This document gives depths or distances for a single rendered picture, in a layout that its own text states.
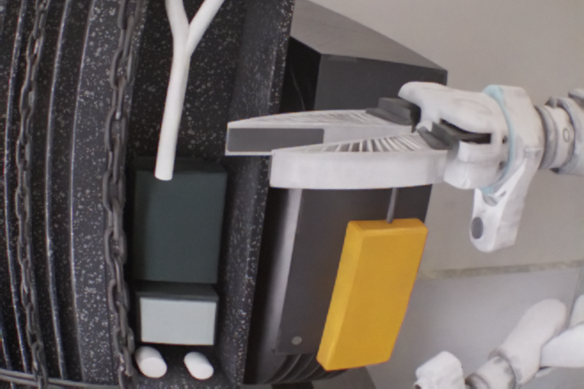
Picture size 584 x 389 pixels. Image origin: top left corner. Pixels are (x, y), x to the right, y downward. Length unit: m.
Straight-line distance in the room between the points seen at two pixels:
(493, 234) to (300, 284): 0.22
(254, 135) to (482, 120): 0.15
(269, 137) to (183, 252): 0.34
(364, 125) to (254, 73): 0.28
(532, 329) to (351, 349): 0.21
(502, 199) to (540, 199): 1.75
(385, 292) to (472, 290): 1.54
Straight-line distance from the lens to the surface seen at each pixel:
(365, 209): 0.81
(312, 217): 0.79
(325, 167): 0.53
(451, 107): 0.60
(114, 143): 0.51
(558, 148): 0.70
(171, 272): 0.90
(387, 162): 0.54
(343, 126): 0.59
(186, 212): 0.88
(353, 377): 1.86
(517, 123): 0.65
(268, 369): 0.93
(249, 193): 0.86
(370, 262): 0.80
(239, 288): 0.90
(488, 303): 2.41
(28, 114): 0.55
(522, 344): 0.83
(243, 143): 0.57
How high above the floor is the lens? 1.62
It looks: 18 degrees down
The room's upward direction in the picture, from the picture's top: 8 degrees clockwise
